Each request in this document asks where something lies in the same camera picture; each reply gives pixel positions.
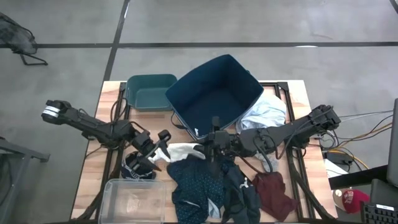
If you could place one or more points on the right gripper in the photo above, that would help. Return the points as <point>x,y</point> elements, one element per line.
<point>222,140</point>

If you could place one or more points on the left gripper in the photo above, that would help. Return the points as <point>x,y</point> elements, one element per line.
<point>143,141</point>

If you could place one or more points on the white sock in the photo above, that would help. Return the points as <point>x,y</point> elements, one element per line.
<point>183,151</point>

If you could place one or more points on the black white-trimmed underwear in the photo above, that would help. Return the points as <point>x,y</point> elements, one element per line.
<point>136,171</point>

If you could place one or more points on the navy dotted cloth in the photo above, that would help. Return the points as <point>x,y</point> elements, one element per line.
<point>192,183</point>

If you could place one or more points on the dark navy garment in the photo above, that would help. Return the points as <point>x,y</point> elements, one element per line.
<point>239,199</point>

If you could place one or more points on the light blue shirt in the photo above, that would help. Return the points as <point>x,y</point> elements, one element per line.
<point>264,113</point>

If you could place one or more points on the maroon cloth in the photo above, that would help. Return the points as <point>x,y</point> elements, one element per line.
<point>273,193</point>

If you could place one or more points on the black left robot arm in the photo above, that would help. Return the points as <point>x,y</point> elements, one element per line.
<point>93,126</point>

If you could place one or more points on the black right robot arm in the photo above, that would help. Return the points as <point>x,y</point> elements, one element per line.
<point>280,132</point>

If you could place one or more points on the clear plastic container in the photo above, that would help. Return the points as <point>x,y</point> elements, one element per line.
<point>133,202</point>

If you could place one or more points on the navy fabric storage bin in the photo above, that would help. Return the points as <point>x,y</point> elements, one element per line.
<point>217,93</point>

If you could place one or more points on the teal plastic bin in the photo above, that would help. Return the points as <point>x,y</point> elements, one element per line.
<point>149,93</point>

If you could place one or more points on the white paper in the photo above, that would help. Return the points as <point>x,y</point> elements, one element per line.
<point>334,169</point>

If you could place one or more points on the grey metal side table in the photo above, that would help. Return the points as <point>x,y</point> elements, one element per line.
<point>18,151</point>

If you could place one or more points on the black desk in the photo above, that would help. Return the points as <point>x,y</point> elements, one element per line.
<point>357,178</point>

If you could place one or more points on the red cap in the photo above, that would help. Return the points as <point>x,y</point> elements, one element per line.
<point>354,200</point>

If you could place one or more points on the black mesh chair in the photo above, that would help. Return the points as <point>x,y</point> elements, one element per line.
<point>15,37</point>

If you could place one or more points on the black keyboard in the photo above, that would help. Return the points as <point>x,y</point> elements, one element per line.
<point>379,214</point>

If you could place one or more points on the grey monitor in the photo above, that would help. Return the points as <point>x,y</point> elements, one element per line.
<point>393,146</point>

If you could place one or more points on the black metal table frame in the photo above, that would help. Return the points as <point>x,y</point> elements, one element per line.
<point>281,86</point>

